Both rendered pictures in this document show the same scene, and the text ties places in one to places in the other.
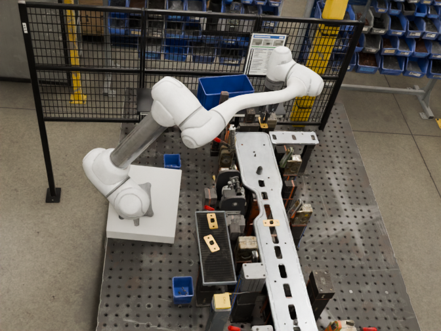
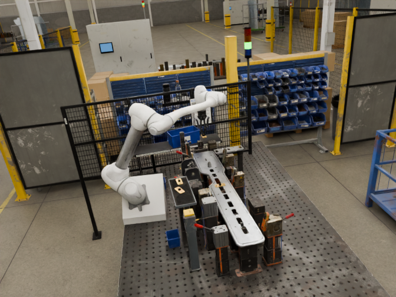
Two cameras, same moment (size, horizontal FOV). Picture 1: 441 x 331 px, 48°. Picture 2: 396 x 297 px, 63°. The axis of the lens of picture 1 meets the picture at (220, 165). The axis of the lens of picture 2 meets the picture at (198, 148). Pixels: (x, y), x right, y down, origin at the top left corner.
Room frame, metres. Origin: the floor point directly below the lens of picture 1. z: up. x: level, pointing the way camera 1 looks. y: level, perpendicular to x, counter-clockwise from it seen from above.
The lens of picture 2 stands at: (-0.67, -0.37, 2.36)
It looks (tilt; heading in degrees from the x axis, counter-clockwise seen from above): 25 degrees down; 5
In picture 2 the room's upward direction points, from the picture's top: 5 degrees counter-clockwise
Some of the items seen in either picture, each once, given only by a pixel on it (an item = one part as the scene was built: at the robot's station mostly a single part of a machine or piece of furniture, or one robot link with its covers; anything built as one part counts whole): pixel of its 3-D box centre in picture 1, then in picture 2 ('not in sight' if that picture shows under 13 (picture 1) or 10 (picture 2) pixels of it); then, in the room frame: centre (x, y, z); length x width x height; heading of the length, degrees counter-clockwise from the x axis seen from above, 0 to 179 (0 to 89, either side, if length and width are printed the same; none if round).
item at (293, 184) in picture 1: (285, 199); (230, 181); (1.87, -0.40, 0.84); 0.11 x 0.08 x 0.29; 106
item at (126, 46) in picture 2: not in sight; (124, 52); (8.27, 2.24, 1.22); 1.60 x 0.54 x 2.45; 101
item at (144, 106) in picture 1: (211, 102); (177, 144); (2.37, 0.13, 1.02); 0.90 x 0.22 x 0.03; 106
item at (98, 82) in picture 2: not in sight; (114, 99); (6.09, 2.01, 0.52); 1.20 x 0.80 x 1.05; 8
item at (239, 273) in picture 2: not in sight; (248, 254); (0.95, -0.47, 0.84); 0.18 x 0.06 x 0.29; 106
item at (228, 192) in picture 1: (226, 214); (192, 189); (1.60, -0.08, 0.94); 0.18 x 0.13 x 0.49; 16
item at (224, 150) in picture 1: (222, 171); not in sight; (1.97, -0.02, 0.88); 0.07 x 0.06 x 0.35; 106
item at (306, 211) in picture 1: (295, 227); (238, 191); (1.67, -0.46, 0.87); 0.12 x 0.09 x 0.35; 106
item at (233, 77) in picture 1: (224, 92); (183, 136); (2.39, 0.06, 1.10); 0.30 x 0.17 x 0.13; 115
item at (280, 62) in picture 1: (281, 64); (201, 95); (2.01, -0.19, 1.63); 0.13 x 0.11 x 0.16; 60
